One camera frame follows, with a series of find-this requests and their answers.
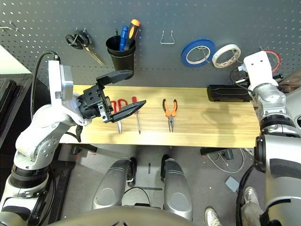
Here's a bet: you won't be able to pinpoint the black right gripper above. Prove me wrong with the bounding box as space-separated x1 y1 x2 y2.
235 73 283 86

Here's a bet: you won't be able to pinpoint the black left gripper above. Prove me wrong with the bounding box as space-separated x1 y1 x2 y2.
79 70 147 123

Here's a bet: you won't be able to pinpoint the red handled screwdriver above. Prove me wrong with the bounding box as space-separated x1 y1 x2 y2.
131 96 142 135

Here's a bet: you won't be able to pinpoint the red handled scissors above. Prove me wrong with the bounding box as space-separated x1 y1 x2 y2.
110 98 129 134

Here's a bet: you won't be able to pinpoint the red tape roll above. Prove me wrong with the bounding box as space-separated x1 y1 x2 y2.
265 48 282 71

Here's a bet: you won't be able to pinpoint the orange black long-nose pliers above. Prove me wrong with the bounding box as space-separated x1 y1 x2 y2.
162 98 178 133

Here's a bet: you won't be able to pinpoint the grey metal pegboard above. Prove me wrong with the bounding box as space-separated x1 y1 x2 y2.
0 0 301 90

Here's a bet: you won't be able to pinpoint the black flat tool case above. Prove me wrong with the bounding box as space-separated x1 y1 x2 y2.
206 84 253 102

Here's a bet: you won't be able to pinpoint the black plastic tool cup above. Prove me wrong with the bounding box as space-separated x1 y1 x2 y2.
105 35 136 77

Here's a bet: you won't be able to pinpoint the white tape roll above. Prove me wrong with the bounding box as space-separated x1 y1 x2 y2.
212 43 241 69

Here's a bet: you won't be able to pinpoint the light grey machine housing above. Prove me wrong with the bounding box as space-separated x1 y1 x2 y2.
283 90 301 135

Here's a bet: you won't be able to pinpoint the blue tape roll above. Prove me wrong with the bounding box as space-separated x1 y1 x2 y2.
181 39 216 68

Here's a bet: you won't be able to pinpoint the black table foot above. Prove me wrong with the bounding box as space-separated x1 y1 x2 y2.
200 147 254 156
70 143 98 155

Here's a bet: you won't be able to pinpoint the black power adapter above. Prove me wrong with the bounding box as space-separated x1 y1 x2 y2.
222 149 235 161

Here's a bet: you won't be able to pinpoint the silver left robot leg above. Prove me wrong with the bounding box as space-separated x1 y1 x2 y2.
92 157 137 210

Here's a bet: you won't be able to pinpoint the silver robot leg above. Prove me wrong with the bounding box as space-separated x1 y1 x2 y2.
92 157 137 210
160 154 194 221

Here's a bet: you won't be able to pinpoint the grey square floor pad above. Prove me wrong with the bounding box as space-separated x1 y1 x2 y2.
225 176 240 193

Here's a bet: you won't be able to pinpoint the silver right robot leg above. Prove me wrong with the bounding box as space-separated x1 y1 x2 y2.
160 154 194 221

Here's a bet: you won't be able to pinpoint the white sneaker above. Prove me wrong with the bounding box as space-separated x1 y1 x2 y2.
204 207 223 226
243 186 261 208

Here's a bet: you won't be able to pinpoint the large black ribbed case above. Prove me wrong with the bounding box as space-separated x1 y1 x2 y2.
0 79 17 113

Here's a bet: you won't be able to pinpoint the grey robot torso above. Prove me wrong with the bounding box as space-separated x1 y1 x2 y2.
47 206 196 226

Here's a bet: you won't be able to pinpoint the khaki trouser leg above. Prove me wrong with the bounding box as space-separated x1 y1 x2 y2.
241 202 265 226

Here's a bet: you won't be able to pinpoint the silver double peg hook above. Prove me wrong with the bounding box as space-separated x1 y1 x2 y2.
0 20 19 32

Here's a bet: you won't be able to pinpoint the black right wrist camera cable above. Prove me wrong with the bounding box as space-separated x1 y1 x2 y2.
230 67 253 95

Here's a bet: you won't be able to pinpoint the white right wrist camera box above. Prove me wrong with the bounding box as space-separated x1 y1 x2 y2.
243 51 278 91

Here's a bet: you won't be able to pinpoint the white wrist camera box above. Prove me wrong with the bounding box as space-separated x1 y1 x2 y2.
243 51 278 91
48 60 74 105

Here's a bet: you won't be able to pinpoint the black handled scissors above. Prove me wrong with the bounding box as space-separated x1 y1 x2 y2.
65 28 106 66

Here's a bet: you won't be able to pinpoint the blue handled screwdriver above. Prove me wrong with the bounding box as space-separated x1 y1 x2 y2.
119 25 129 51

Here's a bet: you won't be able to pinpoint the orange black handled screwdriver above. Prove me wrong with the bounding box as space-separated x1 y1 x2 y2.
124 19 140 51

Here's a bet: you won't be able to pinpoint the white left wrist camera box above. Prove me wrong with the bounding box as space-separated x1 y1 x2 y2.
48 60 74 105

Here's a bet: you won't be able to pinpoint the silver wire pliers holder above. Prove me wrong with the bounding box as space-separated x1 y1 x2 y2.
160 30 175 45

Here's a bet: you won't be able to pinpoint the white floor cables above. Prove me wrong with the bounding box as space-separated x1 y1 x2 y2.
206 148 246 174

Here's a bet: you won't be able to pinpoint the black floor cable loop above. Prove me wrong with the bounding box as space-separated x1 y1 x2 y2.
122 186 151 208

